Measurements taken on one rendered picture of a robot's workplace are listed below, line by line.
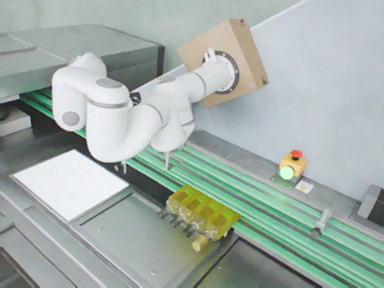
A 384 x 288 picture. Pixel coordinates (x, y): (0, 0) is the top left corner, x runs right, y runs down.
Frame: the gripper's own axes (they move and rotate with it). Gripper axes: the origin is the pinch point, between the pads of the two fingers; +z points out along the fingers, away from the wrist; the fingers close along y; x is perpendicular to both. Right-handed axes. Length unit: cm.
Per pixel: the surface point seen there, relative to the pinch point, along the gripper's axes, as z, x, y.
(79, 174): 11.3, 4.1, -48.1
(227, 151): 33.1, -2.0, 17.6
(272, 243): 52, -34, 21
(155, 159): 22.7, 2.0, -11.3
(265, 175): 39, -15, 29
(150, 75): 35, 106, -41
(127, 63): 14, 92, -39
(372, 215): 54, -34, 54
